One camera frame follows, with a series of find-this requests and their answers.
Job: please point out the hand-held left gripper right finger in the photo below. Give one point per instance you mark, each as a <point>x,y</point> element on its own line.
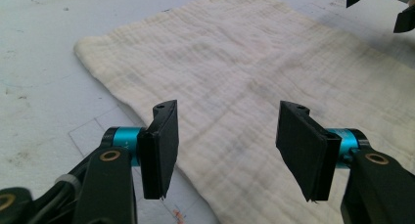
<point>303,152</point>

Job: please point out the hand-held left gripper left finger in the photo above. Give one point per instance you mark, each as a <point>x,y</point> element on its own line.
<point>160,152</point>

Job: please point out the cream printed cloth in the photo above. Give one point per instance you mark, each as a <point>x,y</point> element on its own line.
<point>244,87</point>

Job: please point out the white grid foam mat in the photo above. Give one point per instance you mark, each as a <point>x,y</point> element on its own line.
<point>42,70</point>

